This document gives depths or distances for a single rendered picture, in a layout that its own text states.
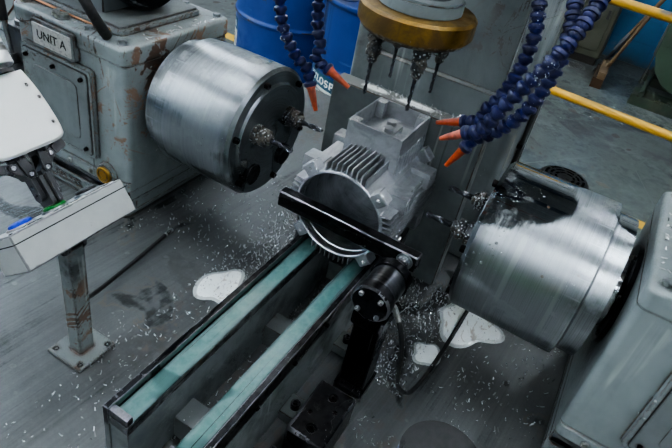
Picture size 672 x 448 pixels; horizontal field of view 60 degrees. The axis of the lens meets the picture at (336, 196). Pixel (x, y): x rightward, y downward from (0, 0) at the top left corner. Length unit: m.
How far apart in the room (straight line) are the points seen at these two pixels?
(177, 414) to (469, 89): 0.74
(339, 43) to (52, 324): 1.79
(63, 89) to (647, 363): 1.06
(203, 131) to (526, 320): 0.59
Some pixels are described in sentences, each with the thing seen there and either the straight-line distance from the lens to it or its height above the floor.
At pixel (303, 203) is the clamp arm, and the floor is 1.03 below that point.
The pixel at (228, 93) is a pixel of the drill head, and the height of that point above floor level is 1.13.
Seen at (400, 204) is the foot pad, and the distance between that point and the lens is 0.92.
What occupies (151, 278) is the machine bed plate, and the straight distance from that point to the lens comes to 1.12.
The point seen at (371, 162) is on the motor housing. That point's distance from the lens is 0.93.
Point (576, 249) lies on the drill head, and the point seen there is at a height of 1.13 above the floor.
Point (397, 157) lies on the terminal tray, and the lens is 0.94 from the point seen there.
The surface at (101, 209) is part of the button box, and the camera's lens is 0.84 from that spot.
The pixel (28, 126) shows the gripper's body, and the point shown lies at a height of 1.17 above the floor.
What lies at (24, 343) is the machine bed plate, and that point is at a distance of 1.05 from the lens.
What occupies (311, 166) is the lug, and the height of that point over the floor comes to 1.08.
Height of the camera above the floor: 1.58
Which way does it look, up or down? 34 degrees down
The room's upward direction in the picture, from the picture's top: 12 degrees clockwise
